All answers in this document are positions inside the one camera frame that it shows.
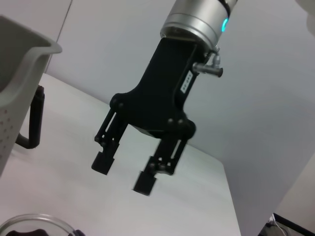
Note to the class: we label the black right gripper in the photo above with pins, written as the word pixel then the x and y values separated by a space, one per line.
pixel 160 98

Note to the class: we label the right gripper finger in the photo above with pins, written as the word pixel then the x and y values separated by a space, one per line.
pixel 103 162
pixel 145 183

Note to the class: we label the glass teacup with black holder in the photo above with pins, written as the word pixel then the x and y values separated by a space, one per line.
pixel 24 233

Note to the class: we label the grey-green perforated storage bin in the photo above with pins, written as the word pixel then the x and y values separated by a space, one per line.
pixel 14 73

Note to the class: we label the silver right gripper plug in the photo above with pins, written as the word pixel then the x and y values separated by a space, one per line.
pixel 209 70

